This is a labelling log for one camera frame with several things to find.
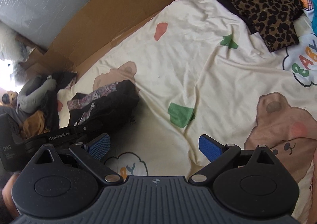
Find black shorts with bear pattern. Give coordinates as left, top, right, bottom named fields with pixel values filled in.
left=67, top=79, right=140, bottom=129

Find person's left hand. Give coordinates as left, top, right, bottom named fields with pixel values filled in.
left=2, top=174, right=19, bottom=219

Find brown crumpled garment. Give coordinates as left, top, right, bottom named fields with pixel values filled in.
left=20, top=110, right=49, bottom=139

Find grey neck pillow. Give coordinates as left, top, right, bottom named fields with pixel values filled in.
left=16, top=75, right=57, bottom=114

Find small bear plush toy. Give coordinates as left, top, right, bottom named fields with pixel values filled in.
left=2, top=91, right=18, bottom=109

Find black garment under neck pillow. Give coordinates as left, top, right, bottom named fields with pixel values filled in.
left=40, top=72, right=77, bottom=131

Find cream bear print bedsheet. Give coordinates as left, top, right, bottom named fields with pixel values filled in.
left=57, top=0, right=316, bottom=223

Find white plastic bag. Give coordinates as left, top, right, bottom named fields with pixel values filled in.
left=1, top=22, right=33, bottom=84

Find flattened brown cardboard box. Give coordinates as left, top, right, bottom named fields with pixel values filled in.
left=21, top=0, right=175, bottom=78

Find leopard print folded garment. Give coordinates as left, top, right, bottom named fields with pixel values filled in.
left=217, top=0, right=303, bottom=52

